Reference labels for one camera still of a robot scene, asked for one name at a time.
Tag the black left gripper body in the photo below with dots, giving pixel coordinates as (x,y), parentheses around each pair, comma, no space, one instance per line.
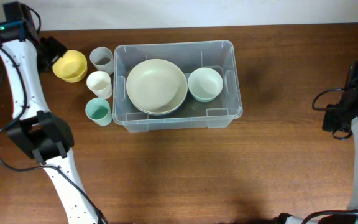
(51,51)

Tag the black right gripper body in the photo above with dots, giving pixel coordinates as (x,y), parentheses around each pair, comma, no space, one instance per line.
(337,118)

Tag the yellow plastic bowl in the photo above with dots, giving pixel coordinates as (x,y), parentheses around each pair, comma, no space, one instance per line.
(72,67)

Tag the grey plastic cup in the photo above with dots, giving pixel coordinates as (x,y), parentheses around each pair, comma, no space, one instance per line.
(103,59)

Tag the cream plastic cup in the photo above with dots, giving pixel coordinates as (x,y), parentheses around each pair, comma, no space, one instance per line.
(99,83)

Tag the mint green plastic cup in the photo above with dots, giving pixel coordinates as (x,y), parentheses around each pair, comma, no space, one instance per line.
(99,111)

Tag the beige plastic plate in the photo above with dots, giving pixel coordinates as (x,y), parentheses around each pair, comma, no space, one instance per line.
(161,110)
(156,82)

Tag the mint green plastic bowl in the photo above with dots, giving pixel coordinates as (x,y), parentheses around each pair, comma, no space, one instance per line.
(204,100)

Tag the white plastic bowl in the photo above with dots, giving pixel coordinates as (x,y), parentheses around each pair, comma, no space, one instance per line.
(205,82)

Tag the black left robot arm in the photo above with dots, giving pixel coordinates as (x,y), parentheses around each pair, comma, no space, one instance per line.
(34,129)

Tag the clear plastic storage bin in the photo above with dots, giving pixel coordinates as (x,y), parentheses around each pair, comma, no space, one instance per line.
(188,56)

